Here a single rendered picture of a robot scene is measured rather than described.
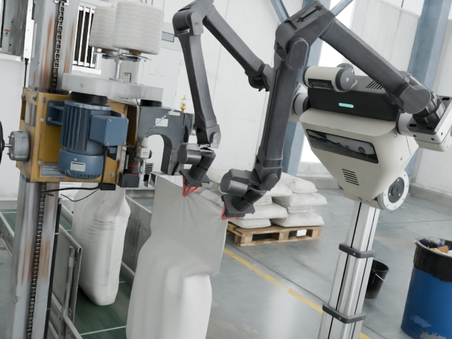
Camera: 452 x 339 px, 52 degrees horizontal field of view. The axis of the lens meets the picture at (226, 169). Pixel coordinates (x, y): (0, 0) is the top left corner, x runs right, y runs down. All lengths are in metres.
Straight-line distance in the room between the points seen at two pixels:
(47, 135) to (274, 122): 0.87
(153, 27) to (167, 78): 4.15
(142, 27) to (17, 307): 1.14
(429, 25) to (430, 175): 3.00
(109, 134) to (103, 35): 0.48
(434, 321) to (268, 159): 2.47
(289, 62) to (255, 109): 6.32
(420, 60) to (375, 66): 9.11
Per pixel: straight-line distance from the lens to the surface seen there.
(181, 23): 1.50
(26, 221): 1.85
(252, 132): 7.40
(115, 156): 1.61
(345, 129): 1.54
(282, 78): 1.11
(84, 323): 2.16
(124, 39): 1.61
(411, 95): 1.27
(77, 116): 1.56
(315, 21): 1.07
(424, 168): 10.23
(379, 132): 1.48
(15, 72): 4.46
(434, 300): 3.46
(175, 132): 1.91
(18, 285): 1.94
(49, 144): 1.73
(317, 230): 5.34
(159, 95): 1.89
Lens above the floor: 1.43
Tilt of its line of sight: 9 degrees down
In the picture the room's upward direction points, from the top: 9 degrees clockwise
